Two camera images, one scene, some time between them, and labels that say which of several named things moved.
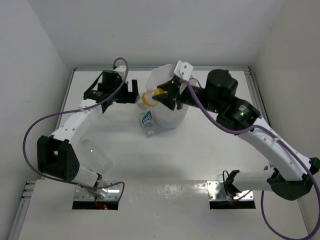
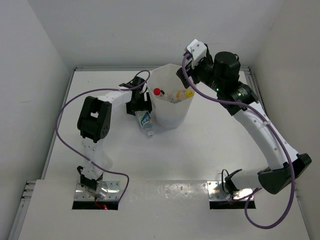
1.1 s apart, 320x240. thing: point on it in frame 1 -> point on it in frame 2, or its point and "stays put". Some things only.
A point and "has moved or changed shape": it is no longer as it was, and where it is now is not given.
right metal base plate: [217, 192] stays put
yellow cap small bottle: [147, 96] has moved or changed shape
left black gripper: [128, 97] -> [144, 105]
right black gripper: [173, 96] -> [207, 59]
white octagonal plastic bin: [164, 117] stays put
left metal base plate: [112, 192] stays put
